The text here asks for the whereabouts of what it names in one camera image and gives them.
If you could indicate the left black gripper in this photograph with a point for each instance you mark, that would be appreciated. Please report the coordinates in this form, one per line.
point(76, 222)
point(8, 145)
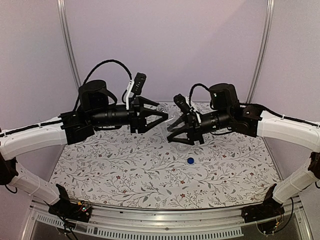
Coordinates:
point(139, 122)

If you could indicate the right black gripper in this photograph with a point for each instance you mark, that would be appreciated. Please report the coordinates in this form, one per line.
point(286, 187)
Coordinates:
point(193, 130)

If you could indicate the blue bottle cap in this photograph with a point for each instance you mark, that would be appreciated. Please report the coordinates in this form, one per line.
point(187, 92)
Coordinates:
point(190, 161)

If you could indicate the white sports bottle cap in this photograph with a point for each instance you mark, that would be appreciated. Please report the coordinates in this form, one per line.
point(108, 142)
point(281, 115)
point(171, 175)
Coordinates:
point(162, 108)

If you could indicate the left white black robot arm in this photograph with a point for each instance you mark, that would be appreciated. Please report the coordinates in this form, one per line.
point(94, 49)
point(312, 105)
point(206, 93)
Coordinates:
point(98, 111)

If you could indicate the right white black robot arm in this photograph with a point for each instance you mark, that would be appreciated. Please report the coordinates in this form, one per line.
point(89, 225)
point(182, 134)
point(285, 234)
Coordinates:
point(252, 120)

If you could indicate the floral patterned table mat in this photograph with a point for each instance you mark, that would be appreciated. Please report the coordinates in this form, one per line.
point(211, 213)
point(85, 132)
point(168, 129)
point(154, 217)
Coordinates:
point(145, 171)

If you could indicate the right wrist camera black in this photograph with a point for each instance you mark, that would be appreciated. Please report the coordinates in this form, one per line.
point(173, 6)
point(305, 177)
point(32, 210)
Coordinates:
point(187, 108)

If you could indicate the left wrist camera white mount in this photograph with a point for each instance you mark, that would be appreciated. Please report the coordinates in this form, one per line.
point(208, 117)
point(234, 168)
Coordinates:
point(134, 86)

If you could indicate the aluminium front rail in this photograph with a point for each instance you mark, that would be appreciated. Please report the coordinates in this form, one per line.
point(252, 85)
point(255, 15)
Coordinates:
point(124, 223)

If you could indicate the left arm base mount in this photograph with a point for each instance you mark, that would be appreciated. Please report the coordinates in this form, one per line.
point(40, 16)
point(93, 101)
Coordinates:
point(64, 208)

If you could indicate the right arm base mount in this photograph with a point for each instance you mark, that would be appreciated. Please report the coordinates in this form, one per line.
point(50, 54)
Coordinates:
point(269, 213)

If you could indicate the left aluminium frame post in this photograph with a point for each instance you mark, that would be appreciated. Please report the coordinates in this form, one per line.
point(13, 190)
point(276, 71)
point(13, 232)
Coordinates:
point(61, 7)

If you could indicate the aluminium frame post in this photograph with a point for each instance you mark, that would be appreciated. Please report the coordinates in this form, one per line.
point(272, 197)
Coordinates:
point(262, 50)
point(61, 7)

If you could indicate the right aluminium frame post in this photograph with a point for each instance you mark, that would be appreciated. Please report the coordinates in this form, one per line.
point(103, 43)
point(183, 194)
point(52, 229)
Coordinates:
point(262, 50)

